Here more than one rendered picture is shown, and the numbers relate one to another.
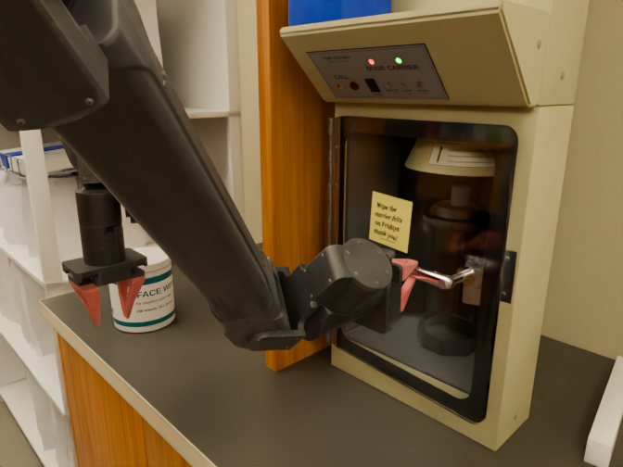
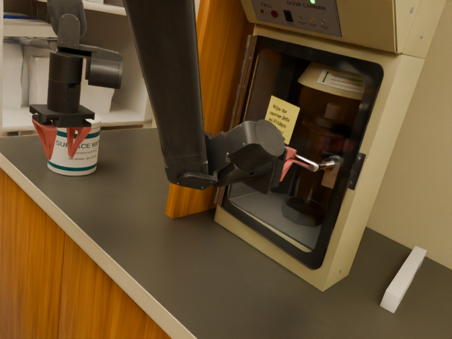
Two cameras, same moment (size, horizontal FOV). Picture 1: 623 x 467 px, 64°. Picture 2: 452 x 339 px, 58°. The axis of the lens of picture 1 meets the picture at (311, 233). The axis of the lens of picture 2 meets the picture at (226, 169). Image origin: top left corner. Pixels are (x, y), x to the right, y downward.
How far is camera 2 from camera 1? 0.11 m
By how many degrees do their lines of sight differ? 7
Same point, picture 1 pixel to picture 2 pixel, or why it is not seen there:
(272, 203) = not seen: hidden behind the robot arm
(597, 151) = (432, 99)
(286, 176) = (207, 72)
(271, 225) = not seen: hidden behind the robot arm
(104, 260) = (64, 109)
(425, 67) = (330, 9)
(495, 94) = (375, 39)
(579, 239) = (406, 161)
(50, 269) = not seen: outside the picture
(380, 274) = (277, 147)
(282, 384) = (176, 228)
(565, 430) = (370, 286)
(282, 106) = (215, 18)
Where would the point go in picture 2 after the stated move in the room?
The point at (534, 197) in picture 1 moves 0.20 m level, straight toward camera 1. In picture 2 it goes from (385, 118) to (379, 140)
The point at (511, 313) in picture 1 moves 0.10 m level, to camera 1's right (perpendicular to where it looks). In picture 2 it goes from (353, 197) to (404, 206)
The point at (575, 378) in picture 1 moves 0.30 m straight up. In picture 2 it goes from (383, 256) to (427, 142)
